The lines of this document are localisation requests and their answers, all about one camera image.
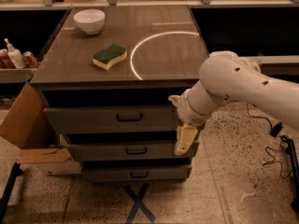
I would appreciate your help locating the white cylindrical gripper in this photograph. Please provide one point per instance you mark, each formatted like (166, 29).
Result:
(186, 110)

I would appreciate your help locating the grey top drawer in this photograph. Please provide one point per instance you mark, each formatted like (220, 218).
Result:
(113, 119)

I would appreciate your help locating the grey drawer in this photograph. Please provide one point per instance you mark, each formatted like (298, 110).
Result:
(137, 174)
(113, 119)
(123, 151)

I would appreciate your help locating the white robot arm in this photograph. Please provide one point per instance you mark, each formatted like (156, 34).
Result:
(225, 77)

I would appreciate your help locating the grey middle drawer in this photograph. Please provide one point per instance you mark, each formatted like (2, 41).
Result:
(123, 151)

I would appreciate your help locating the grey bottom drawer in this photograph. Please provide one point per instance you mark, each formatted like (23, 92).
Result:
(137, 174)

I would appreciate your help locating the grey drawer cabinet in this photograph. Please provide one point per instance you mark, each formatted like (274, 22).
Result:
(164, 53)

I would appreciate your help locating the green yellow sponge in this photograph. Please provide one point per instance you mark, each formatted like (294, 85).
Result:
(107, 57)

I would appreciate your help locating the white ceramic bowl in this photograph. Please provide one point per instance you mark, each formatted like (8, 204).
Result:
(90, 21)

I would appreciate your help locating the black stand leg right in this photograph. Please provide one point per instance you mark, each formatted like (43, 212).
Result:
(295, 170)

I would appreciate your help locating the black stand leg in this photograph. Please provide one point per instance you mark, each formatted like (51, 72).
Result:
(295, 170)
(15, 172)

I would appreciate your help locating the brown cardboard box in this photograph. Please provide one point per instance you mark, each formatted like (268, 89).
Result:
(27, 128)

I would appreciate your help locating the red soda can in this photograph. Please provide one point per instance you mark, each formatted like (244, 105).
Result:
(30, 59)

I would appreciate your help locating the white pump bottle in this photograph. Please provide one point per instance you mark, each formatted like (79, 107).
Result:
(15, 55)

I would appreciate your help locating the red can at edge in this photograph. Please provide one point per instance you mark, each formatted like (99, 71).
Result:
(5, 61)

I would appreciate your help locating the black stand leg left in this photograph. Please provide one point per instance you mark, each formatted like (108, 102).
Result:
(15, 172)

